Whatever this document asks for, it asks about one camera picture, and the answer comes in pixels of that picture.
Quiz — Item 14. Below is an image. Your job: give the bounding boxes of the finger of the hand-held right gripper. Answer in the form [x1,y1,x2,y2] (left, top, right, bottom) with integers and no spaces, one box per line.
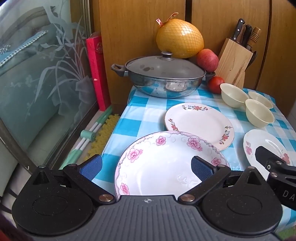
[255,146,296,179]

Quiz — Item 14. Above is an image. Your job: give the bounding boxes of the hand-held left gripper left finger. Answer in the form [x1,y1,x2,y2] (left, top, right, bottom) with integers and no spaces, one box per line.
[32,154,116,206]

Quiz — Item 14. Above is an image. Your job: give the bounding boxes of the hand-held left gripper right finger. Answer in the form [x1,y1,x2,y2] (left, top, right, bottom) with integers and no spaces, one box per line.
[177,156,266,207]

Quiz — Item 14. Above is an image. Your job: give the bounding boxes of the small pink flower plate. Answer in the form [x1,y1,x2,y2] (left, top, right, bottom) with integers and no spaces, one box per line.
[243,129,293,172]

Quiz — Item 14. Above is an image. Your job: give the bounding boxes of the large pink flower plate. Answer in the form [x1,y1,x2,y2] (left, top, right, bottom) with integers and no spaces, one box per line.
[114,131,231,198]

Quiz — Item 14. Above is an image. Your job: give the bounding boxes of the cream bowl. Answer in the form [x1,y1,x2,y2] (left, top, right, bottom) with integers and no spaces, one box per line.
[245,99,275,127]
[220,83,249,108]
[248,91,274,109]

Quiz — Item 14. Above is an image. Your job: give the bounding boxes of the green white plastic rods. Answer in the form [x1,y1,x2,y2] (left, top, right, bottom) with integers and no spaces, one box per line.
[59,105,114,170]

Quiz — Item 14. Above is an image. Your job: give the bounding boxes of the yellow bumpy mat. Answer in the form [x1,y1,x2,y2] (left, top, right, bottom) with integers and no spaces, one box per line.
[83,113,121,161]

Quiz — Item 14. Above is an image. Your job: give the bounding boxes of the red flower rimmed plate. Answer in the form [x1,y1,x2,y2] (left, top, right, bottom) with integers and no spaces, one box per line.
[165,103,235,151]

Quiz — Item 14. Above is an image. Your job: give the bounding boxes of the blue white checkered tablecloth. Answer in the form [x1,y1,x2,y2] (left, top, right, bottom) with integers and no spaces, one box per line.
[91,81,296,233]

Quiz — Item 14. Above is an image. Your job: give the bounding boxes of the red tomato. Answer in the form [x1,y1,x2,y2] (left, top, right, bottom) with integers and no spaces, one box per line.
[207,76,225,94]

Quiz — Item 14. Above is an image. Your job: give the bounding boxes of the red flat box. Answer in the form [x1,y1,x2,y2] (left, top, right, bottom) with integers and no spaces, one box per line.
[86,32,111,112]

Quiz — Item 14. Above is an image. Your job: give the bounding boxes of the black scissors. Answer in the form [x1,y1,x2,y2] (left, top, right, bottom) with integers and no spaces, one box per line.
[248,51,258,68]

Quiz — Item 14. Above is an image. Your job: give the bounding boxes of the wooden cabinet door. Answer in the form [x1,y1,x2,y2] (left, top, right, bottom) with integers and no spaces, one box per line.
[92,0,187,114]
[191,0,270,90]
[255,0,296,116]

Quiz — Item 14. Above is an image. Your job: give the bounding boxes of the wooden knife block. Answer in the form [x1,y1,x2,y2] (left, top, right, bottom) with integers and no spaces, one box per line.
[215,38,253,88]

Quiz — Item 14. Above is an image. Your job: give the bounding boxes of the etched glass sliding door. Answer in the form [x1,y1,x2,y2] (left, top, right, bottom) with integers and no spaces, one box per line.
[0,0,99,173]

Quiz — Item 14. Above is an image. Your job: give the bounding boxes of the red apple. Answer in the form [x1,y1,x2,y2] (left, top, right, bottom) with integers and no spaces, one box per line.
[197,49,219,72]

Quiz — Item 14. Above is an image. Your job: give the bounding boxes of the grey pot lid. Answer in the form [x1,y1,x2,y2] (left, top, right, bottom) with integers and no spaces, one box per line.
[125,52,206,80]

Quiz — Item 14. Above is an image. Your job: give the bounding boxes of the pomelo in yellow net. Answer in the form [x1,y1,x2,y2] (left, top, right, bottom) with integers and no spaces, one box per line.
[156,13,204,59]

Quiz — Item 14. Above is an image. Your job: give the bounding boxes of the steel pot with black handles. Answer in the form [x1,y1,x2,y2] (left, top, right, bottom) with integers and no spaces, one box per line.
[111,64,216,98]

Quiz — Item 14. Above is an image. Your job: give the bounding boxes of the wooden ribbed handle knife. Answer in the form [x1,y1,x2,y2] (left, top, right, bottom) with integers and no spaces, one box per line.
[247,27,261,51]

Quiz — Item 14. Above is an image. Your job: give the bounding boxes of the black ribbed handle sharpening steel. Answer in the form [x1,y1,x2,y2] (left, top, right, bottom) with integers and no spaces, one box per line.
[242,24,252,47]

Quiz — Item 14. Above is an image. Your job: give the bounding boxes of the black riveted handle knife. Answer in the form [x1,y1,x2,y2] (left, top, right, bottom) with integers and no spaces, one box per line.
[231,19,245,43]

